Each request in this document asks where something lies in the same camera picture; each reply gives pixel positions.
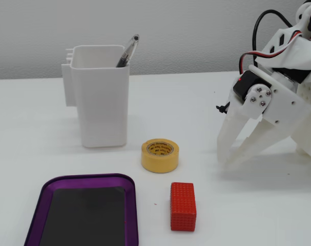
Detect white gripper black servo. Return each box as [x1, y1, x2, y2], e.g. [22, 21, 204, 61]
[217, 65, 311, 169]

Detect yellow masking tape roll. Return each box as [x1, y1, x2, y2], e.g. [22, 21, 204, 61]
[141, 138, 179, 173]

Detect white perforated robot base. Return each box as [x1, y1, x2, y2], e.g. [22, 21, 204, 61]
[295, 79, 311, 162]

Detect purple metal tray box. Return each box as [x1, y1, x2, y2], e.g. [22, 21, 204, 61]
[24, 173, 139, 246]

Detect red studded rectangular block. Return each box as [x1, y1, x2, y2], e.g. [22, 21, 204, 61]
[170, 182, 197, 232]

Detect clear black ballpoint pen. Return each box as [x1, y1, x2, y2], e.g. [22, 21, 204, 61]
[116, 34, 140, 68]

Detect white plastic pen holder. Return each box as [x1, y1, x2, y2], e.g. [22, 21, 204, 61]
[61, 45, 131, 149]

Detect black pad inside tray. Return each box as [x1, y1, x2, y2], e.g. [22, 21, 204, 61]
[39, 187, 127, 246]

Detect black cable tie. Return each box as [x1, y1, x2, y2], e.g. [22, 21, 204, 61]
[216, 101, 231, 114]

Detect red white black servo wire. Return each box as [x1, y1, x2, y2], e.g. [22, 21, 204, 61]
[238, 30, 307, 77]

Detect black power cable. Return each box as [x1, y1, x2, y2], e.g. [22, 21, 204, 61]
[252, 9, 295, 68]

